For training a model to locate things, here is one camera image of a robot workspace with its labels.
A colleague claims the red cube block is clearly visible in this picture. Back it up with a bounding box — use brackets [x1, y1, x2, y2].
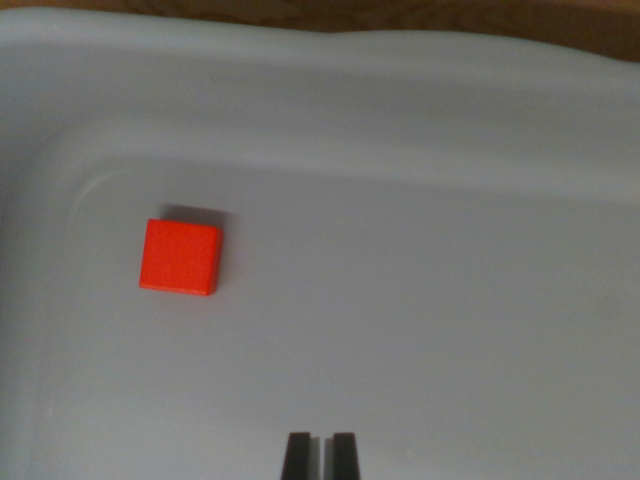
[137, 218, 223, 297]

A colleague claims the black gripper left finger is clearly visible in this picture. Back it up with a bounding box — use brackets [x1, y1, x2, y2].
[281, 431, 321, 480]

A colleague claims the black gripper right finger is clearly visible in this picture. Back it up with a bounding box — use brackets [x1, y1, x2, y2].
[323, 432, 362, 480]

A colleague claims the grey plastic bin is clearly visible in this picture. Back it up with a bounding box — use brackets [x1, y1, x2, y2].
[0, 9, 640, 480]

